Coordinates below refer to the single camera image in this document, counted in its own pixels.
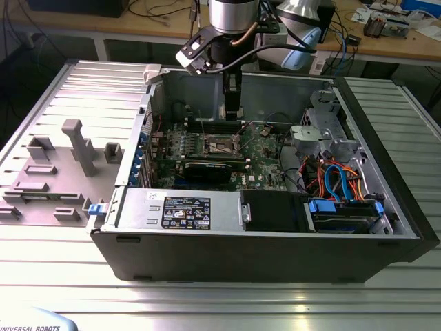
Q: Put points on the wooden desk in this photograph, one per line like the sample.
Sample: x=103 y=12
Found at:
x=120 y=25

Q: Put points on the CPU socket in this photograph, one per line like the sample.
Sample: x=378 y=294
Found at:
x=220 y=143

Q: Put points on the hard disk in blue carrier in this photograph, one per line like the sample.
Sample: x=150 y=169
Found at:
x=324 y=207

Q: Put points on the small black box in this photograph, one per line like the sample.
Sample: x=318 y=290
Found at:
x=353 y=39

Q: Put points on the blue plastic latch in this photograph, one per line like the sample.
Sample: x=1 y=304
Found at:
x=96 y=209

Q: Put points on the black computer tower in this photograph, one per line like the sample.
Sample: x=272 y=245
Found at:
x=329 y=20

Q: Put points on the pale blue teach pendant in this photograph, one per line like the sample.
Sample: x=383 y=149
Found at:
x=34 y=320

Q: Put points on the round coin cell battery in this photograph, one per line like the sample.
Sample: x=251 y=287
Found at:
x=265 y=130

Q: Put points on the small white box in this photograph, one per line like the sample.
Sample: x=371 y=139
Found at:
x=317 y=65

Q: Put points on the silver metal disk cage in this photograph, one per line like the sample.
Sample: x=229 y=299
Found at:
x=306 y=136

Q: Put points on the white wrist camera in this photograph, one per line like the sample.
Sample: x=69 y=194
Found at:
x=193 y=51

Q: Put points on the black CPU cooler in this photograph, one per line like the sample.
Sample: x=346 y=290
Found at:
x=372 y=27

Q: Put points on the gray parts rack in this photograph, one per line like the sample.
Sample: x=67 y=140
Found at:
x=62 y=179

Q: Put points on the blue box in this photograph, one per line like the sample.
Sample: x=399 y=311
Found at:
x=420 y=4

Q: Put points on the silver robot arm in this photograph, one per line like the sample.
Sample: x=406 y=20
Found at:
x=234 y=17

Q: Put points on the green motherboard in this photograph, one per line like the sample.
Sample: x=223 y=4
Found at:
x=262 y=155

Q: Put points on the black RAM slot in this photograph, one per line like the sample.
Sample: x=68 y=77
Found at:
x=239 y=167
x=194 y=120
x=239 y=163
x=194 y=131
x=194 y=123
x=194 y=127
x=220 y=159

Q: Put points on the black PC case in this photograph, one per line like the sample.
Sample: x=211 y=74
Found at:
x=241 y=255

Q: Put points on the large black box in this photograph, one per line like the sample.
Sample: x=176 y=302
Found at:
x=76 y=7

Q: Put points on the grey electronics module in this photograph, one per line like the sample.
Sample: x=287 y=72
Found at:
x=396 y=29

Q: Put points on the silver power supply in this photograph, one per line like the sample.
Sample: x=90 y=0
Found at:
x=138 y=210

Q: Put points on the blue expansion slot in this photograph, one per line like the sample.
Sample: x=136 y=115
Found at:
x=179 y=180

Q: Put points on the black graphics card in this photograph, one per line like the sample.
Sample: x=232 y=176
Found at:
x=206 y=172

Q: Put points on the white paper sheet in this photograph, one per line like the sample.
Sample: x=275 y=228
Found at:
x=361 y=15

